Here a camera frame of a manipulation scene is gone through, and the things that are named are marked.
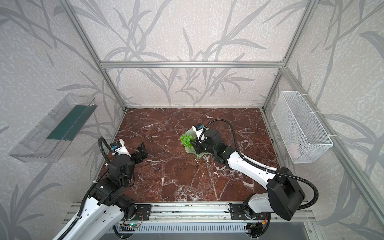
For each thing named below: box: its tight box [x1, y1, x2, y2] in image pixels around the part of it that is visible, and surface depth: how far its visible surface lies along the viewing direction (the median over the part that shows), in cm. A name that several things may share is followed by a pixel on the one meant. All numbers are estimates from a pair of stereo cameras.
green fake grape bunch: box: [179, 134, 196, 149], surface depth 81 cm
